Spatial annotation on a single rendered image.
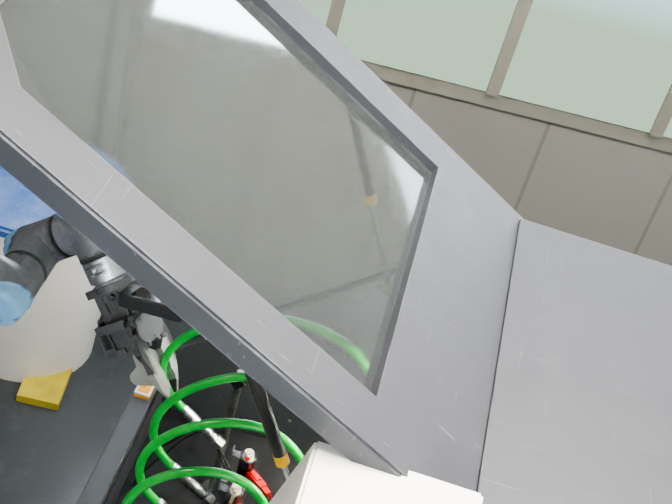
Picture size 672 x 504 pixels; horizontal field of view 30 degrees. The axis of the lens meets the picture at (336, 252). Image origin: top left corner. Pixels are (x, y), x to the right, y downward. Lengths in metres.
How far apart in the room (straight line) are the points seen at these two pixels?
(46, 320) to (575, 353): 1.95
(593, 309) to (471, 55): 1.58
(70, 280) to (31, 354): 0.30
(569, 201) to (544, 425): 2.05
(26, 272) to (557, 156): 2.05
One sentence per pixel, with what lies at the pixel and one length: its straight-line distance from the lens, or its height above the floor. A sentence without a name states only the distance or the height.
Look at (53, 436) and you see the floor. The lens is 3.60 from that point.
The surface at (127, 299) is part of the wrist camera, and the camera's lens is 2.03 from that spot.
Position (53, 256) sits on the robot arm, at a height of 1.35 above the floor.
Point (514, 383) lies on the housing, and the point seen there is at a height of 1.50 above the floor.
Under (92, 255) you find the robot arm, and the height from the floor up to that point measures 1.38.
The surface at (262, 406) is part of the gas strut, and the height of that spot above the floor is 1.56.
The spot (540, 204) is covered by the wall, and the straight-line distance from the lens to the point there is 3.78.
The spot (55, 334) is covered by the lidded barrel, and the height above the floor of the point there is 0.20.
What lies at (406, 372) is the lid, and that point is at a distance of 1.66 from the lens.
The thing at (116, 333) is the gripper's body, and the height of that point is 1.27.
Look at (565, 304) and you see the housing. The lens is 2.00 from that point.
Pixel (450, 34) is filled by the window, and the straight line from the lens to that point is 3.46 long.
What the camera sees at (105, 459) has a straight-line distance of 2.29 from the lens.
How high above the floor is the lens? 2.67
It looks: 37 degrees down
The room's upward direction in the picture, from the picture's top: 16 degrees clockwise
